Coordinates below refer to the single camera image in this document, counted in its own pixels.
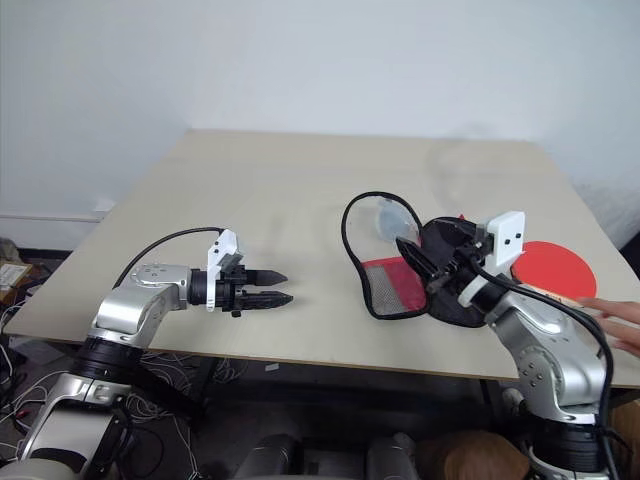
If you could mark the red table tennis paddle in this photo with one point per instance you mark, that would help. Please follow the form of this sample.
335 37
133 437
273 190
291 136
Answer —
555 270

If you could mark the red black mesh paddle case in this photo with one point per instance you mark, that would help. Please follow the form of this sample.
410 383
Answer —
395 290

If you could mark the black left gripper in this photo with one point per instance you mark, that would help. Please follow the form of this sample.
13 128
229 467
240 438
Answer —
230 291

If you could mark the brown rounded object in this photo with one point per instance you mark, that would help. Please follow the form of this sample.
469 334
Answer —
470 455

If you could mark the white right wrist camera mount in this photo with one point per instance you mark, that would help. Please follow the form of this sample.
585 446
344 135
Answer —
507 240

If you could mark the person's bare hand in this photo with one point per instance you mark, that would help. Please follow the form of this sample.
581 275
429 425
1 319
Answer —
622 320

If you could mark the brown cardboard box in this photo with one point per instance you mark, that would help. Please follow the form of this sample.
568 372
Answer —
11 277

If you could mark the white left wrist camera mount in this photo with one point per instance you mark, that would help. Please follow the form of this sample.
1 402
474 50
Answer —
225 244

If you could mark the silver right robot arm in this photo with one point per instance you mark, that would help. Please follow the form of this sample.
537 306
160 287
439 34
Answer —
550 350

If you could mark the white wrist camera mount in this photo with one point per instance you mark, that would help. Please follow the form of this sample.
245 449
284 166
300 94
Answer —
507 240
225 244

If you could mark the dark rounded grey shape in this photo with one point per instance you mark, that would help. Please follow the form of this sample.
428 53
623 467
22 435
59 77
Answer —
392 457
270 457

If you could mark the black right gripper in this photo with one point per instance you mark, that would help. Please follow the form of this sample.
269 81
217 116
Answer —
467 255

